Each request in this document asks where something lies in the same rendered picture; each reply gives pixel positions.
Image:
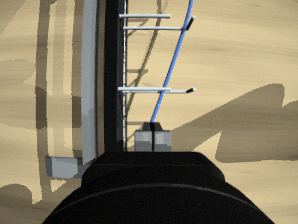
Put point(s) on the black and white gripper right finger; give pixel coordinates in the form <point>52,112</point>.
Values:
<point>162,138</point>

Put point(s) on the dark blue cable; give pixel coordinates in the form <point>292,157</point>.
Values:
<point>173,60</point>

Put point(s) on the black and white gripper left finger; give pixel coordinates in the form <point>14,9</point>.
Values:
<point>143,138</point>

